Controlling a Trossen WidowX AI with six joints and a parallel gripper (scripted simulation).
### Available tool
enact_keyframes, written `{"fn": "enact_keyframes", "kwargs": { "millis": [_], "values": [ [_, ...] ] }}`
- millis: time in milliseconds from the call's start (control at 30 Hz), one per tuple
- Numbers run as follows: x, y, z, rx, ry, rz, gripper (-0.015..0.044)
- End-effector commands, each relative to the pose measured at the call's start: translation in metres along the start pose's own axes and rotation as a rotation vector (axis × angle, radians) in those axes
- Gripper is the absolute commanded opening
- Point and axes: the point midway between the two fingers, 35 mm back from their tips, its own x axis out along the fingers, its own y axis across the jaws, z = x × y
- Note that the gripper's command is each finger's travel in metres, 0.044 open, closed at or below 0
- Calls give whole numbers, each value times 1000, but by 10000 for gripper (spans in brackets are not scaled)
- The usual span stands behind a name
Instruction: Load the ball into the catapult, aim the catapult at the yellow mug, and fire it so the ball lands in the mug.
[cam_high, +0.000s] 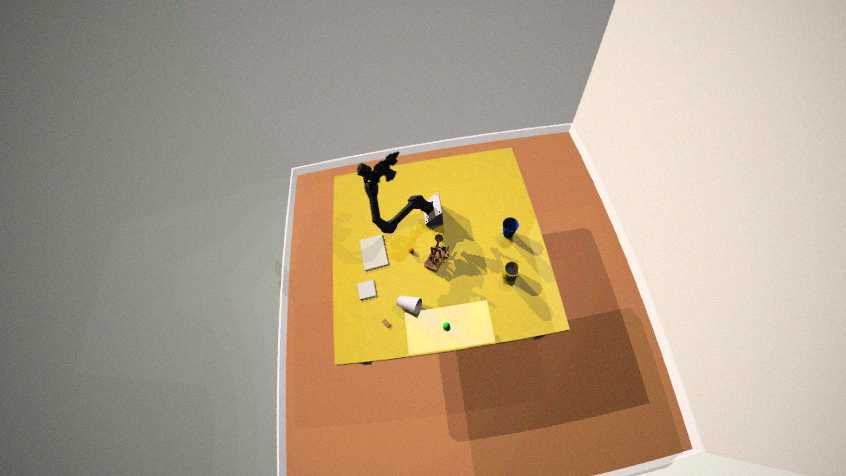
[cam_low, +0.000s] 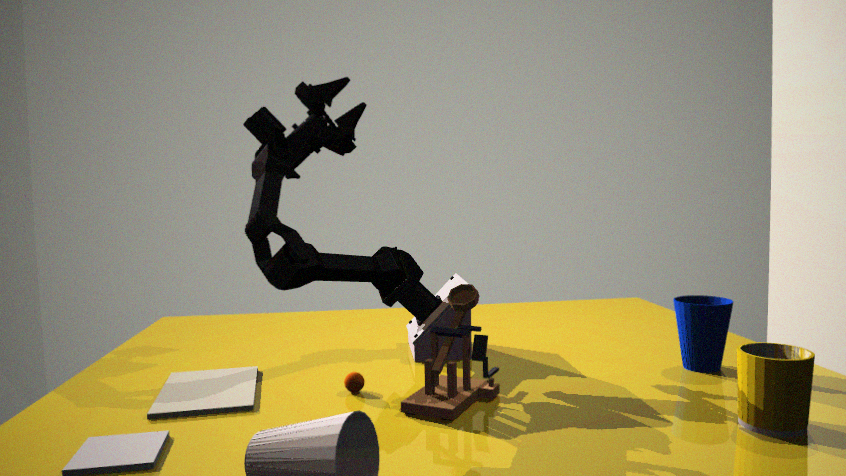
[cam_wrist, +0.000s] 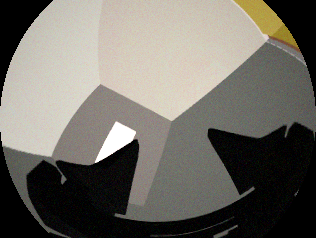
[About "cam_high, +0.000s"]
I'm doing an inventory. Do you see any blue plastic cup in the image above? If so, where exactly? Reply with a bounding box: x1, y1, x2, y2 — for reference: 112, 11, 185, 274
503, 217, 519, 238

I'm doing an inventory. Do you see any yellow cup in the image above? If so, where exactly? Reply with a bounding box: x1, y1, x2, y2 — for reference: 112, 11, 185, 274
503, 261, 521, 281

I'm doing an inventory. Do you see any brown wooden catapult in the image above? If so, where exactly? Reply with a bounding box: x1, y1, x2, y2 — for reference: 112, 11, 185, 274
424, 234, 450, 271

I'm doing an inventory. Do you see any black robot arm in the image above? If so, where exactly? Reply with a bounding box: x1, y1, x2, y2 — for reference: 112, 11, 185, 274
357, 163, 434, 234

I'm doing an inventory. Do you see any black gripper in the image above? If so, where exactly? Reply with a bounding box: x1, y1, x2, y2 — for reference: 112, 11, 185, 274
374, 152, 399, 177

